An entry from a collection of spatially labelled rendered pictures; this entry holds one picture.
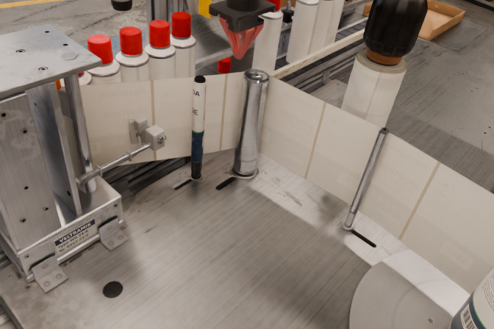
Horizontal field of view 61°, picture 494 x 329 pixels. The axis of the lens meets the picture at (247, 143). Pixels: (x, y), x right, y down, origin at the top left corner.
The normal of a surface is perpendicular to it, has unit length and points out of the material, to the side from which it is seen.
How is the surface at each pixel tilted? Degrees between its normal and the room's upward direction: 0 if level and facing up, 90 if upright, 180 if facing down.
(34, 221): 90
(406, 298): 0
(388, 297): 0
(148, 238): 0
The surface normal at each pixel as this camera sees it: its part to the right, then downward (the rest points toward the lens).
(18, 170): 0.73, 0.48
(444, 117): 0.11, -0.78
